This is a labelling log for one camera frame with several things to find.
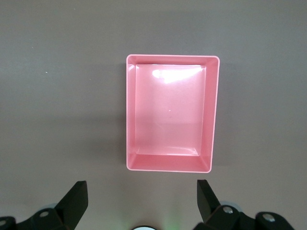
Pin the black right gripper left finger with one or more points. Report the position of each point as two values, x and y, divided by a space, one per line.
69 208

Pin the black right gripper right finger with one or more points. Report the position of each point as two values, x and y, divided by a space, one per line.
211 210

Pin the pink plastic box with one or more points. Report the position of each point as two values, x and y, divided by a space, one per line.
168 115

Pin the brown table mat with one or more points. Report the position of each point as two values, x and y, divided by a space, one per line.
60 95

